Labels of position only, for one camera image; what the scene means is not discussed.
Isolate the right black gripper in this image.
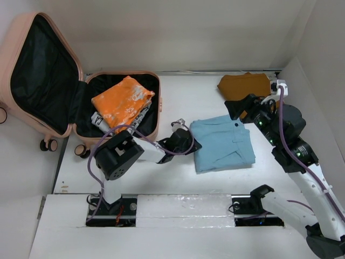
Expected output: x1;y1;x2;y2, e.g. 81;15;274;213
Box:
224;93;281;146

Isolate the mustard brown cloth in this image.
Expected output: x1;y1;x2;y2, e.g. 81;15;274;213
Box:
217;72;271;104

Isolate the light blue cloth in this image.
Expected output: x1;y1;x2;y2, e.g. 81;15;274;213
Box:
190;115;256;174

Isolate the orange white cloth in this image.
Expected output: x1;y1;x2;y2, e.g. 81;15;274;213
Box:
91;76;155;128

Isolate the newspaper print cloth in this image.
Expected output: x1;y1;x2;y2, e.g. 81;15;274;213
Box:
91;100;153;133

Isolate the pink hard-shell suitcase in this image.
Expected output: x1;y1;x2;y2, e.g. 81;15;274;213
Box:
1;12;162;159

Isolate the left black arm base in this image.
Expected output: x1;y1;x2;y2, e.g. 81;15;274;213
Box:
86;194;137;228

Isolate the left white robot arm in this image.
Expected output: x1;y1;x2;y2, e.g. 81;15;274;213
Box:
94;128;202;214

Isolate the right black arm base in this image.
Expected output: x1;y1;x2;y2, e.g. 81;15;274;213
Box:
228;185;285;227

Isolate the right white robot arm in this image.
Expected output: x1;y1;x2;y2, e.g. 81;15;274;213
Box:
225;94;344;258

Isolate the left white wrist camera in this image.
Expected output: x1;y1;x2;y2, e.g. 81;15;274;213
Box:
171;119;186;132

